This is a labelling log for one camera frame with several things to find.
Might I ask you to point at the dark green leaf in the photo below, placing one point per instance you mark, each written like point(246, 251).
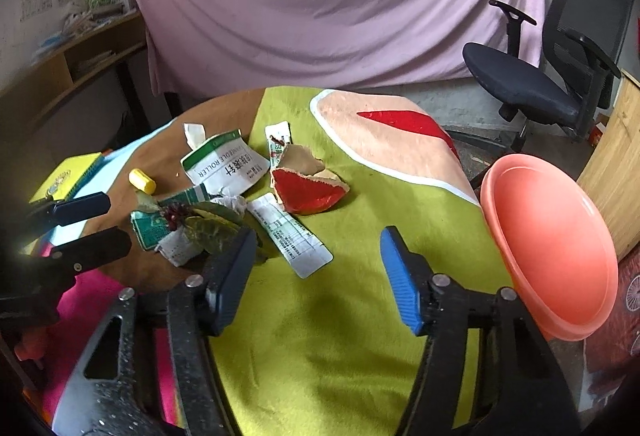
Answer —
point(205, 231)

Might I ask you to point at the dark red patterned cloth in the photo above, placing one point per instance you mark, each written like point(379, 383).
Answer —
point(620, 316)

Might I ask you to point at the small yellow cap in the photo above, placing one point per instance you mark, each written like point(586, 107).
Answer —
point(142, 182)

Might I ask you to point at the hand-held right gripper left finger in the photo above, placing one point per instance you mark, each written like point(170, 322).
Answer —
point(230, 276)

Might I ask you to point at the crumpled white paper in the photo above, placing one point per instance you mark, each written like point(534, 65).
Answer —
point(232, 205)
point(175, 253)

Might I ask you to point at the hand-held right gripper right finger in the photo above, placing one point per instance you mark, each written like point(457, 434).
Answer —
point(400, 276)

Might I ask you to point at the colourful printed tablecloth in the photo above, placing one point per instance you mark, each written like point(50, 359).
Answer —
point(350, 316)

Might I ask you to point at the white medicine sachet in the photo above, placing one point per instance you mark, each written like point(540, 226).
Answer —
point(290, 236)
point(277, 138)

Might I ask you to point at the torn white green box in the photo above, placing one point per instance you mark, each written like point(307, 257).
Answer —
point(225, 165)

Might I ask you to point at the pile of papers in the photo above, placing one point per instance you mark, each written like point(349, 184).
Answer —
point(95, 10)

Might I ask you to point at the wooden cabinet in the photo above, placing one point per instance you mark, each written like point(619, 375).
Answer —
point(615, 165)

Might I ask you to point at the orange plastic basin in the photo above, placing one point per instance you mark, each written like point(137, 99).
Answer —
point(550, 241)

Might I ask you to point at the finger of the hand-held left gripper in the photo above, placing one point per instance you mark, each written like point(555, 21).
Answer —
point(80, 208)
point(92, 248)

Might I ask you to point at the wooden shelf unit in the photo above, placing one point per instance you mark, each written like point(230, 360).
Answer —
point(30, 85)

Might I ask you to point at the black office chair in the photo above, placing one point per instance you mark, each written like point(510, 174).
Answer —
point(520, 75)

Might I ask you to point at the books in shelf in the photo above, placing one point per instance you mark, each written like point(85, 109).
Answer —
point(95, 60)

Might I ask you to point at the torn red cardboard piece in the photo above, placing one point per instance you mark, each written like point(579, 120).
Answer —
point(305, 193)

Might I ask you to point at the torn green white packet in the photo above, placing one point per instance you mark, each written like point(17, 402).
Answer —
point(150, 226)

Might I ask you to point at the dried red flower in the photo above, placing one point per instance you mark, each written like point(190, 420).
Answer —
point(172, 214)

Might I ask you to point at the small red box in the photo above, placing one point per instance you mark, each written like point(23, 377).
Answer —
point(598, 130)

